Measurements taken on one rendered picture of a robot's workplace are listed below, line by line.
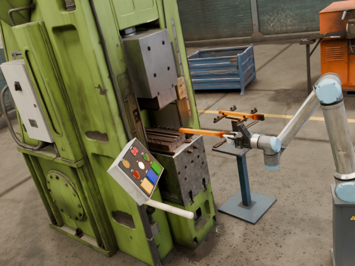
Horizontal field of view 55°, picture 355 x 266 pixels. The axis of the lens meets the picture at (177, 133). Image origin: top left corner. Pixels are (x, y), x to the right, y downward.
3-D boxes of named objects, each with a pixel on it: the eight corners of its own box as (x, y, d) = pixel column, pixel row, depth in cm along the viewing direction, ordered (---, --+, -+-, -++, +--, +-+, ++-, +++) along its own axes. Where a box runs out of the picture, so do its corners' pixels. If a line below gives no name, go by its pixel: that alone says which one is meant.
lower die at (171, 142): (186, 141, 264) (184, 131, 260) (170, 153, 250) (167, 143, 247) (146, 134, 290) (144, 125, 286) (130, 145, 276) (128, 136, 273)
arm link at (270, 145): (276, 156, 204) (275, 141, 200) (257, 152, 212) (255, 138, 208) (282, 149, 211) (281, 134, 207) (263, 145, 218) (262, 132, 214)
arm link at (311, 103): (328, 63, 192) (265, 145, 232) (327, 69, 182) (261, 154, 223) (347, 74, 190) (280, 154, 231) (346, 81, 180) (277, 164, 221)
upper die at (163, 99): (177, 98, 249) (174, 86, 246) (160, 108, 236) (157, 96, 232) (137, 95, 275) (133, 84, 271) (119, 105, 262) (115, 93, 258)
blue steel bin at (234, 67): (258, 79, 664) (254, 43, 635) (244, 94, 604) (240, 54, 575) (203, 81, 725) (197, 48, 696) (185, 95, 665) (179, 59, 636)
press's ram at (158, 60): (185, 79, 255) (175, 25, 239) (152, 98, 229) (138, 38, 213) (145, 79, 281) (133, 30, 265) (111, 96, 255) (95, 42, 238)
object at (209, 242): (239, 227, 298) (239, 226, 298) (203, 274, 259) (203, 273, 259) (202, 215, 323) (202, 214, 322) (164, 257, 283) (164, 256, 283)
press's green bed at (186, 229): (218, 224, 307) (210, 181, 288) (195, 252, 281) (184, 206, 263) (170, 209, 341) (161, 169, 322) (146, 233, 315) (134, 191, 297)
